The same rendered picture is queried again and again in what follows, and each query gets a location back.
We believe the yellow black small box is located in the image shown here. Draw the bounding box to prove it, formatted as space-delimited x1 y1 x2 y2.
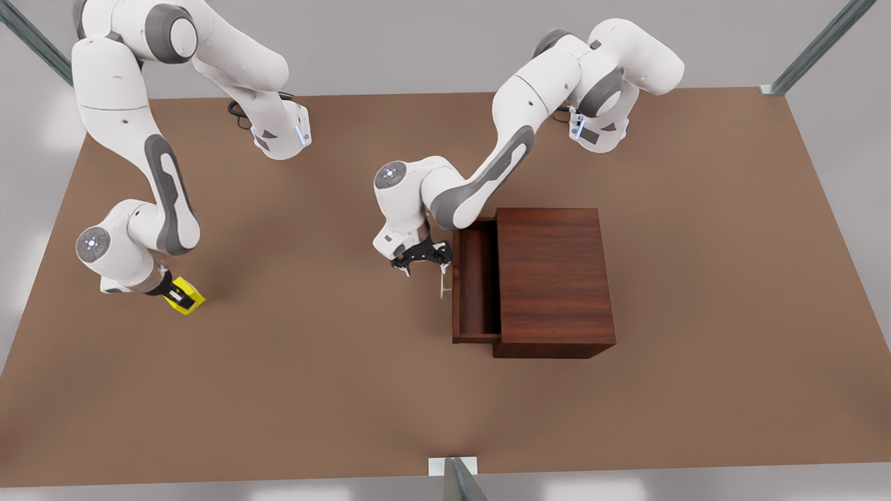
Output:
164 276 207 316

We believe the wooden drawer with silver handle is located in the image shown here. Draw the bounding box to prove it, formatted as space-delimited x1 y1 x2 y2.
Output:
439 216 503 346

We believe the dark wooden cabinet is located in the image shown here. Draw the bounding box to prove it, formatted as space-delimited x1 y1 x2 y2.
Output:
492 207 617 360

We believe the silver frame post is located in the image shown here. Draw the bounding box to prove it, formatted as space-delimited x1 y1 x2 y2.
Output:
760 0 879 96
427 456 489 501
0 0 74 87

